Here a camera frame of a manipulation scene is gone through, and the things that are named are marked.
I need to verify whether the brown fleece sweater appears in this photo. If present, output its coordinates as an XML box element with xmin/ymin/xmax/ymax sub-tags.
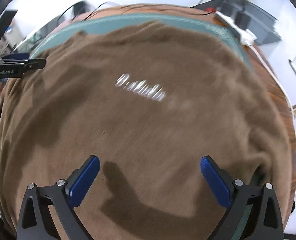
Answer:
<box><xmin>0</xmin><ymin>19</ymin><xmax>293</xmax><ymax>240</ymax></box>

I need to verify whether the black metal chair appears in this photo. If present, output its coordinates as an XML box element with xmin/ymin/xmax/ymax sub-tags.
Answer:
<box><xmin>72</xmin><ymin>1</ymin><xmax>91</xmax><ymax>16</ymax></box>

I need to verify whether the white power strip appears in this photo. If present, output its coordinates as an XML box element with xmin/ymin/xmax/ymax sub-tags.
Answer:
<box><xmin>215</xmin><ymin>11</ymin><xmax>257</xmax><ymax>47</ymax></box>

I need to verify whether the green table mat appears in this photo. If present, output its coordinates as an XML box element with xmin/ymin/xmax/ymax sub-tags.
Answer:
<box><xmin>0</xmin><ymin>13</ymin><xmax>254</xmax><ymax>240</ymax></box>

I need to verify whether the black power adapter near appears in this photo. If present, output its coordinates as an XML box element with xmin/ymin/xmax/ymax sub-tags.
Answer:
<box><xmin>234</xmin><ymin>11</ymin><xmax>251</xmax><ymax>30</ymax></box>

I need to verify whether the black power adapter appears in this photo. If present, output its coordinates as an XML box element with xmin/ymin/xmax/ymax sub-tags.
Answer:
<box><xmin>234</xmin><ymin>11</ymin><xmax>251</xmax><ymax>30</ymax></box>
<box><xmin>220</xmin><ymin>2</ymin><xmax>235</xmax><ymax>17</ymax></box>

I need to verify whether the black power adapter far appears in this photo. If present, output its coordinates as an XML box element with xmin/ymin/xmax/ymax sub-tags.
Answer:
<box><xmin>220</xmin><ymin>2</ymin><xmax>235</xmax><ymax>17</ymax></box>

